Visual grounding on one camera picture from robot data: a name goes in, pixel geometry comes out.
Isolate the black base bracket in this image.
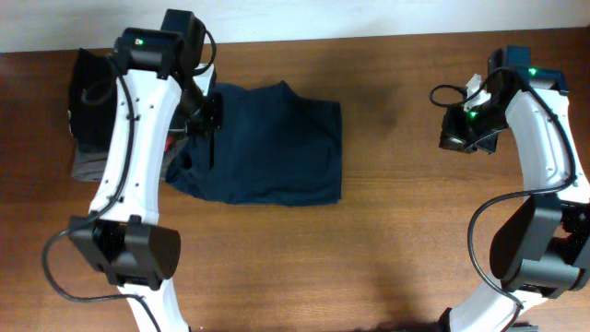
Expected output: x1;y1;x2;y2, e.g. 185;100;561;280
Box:
506;325;540;332

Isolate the navy blue garment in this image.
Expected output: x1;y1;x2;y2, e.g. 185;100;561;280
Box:
165;81;343;207

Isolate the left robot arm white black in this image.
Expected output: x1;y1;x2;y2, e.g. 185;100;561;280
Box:
64;26;221;331

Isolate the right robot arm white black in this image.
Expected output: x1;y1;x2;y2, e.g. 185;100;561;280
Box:
437;45;589;331

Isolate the grey folded garment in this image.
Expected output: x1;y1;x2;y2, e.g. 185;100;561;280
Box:
71;149;108;182

